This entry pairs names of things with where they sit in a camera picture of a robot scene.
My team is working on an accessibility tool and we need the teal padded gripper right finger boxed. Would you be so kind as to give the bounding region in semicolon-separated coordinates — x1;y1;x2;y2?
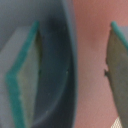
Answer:
105;22;128;128

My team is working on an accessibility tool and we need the teal padded gripper left finger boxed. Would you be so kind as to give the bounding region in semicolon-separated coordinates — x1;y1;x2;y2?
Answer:
0;22;42;128

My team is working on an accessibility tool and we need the grey toy frying pan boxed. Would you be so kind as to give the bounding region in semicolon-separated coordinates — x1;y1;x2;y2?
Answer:
0;0;77;128

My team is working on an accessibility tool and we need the pink toy stove board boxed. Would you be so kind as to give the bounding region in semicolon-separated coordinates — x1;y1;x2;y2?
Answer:
73;0;128;128

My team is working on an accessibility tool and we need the beige woven placemat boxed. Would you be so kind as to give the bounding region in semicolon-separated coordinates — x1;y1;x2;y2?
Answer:
110;117;128;128

